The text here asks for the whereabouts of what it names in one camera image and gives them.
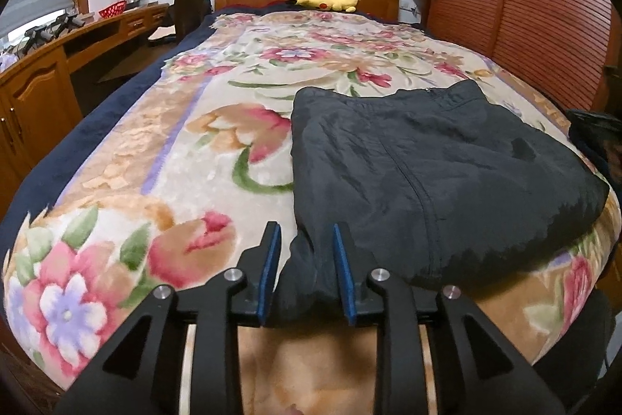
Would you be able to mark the red basket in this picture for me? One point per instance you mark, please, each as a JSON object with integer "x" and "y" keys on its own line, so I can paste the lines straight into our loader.
{"x": 112, "y": 9}

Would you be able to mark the black jacket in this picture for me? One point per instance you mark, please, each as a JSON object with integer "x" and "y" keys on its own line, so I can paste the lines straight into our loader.
{"x": 437, "y": 177}

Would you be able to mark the dark cloth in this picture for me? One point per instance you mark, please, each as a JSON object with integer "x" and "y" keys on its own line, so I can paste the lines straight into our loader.
{"x": 578, "y": 337}
{"x": 590, "y": 133}

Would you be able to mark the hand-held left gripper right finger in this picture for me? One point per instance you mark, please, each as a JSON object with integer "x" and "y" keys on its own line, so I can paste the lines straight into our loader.
{"x": 345, "y": 274}

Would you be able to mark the wooden desk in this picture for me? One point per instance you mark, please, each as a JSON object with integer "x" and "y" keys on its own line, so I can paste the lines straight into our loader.
{"x": 39, "y": 79}

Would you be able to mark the dark brown chair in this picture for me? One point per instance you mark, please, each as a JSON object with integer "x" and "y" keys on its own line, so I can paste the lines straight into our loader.
{"x": 189, "y": 4}

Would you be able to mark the floral blanket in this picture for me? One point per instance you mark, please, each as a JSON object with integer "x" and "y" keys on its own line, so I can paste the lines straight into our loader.
{"x": 194, "y": 181}

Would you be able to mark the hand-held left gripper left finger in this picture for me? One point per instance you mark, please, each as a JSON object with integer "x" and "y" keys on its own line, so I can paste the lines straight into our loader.
{"x": 269, "y": 274}

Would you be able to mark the wall socket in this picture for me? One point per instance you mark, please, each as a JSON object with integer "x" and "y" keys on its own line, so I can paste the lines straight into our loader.
{"x": 408, "y": 8}

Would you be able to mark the black desk gadget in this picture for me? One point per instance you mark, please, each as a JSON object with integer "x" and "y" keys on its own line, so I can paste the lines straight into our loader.
{"x": 68, "y": 22}

